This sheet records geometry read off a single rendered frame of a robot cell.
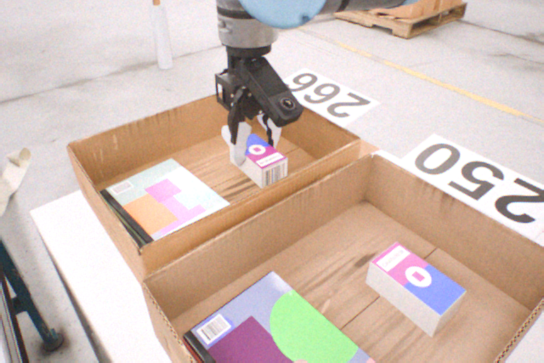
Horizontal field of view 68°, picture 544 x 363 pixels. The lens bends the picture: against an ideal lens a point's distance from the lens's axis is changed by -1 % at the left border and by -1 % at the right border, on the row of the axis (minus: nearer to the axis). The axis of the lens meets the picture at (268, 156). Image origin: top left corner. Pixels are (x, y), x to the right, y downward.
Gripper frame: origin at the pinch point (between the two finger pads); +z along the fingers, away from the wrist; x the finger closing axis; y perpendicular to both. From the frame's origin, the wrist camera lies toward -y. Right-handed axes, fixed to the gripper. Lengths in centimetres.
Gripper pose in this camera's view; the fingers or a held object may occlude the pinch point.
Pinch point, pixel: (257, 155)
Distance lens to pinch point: 72.1
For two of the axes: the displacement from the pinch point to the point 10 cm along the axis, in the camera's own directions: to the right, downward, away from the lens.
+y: -6.0, -4.7, 6.5
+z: 0.0, 8.2, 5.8
